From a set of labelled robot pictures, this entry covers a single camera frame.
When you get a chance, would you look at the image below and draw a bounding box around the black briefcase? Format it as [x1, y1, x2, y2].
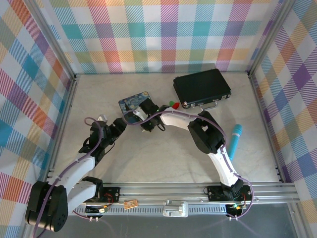
[172, 68, 232, 111]

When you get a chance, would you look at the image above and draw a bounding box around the small orange circuit board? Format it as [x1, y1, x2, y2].
[123, 199, 138, 210]

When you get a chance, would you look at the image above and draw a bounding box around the blue toy microphone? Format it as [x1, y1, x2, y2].
[228, 123, 244, 161]

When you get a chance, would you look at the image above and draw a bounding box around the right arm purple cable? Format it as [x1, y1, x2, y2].
[123, 110, 254, 221]

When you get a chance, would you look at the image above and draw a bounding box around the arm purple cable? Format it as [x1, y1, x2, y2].
[31, 118, 106, 238]
[123, 110, 254, 221]

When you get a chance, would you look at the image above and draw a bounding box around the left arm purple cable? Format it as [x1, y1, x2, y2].
[31, 118, 106, 238]

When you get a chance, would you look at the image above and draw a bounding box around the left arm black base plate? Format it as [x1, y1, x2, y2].
[94, 186, 121, 204]

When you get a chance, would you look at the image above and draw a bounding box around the aluminium mounting rail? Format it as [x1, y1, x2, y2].
[27, 182, 300, 206]

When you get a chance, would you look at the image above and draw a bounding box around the perforated metal cable duct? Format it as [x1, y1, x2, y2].
[71, 207, 248, 217]

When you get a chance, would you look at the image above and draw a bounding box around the silver metal bracket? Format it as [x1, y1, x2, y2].
[162, 200, 189, 218]

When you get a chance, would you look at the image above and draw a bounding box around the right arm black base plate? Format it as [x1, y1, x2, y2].
[207, 184, 253, 202]

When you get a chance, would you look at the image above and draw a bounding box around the aluminium frame post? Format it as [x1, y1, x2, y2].
[247, 0, 297, 76]
[31, 0, 78, 80]

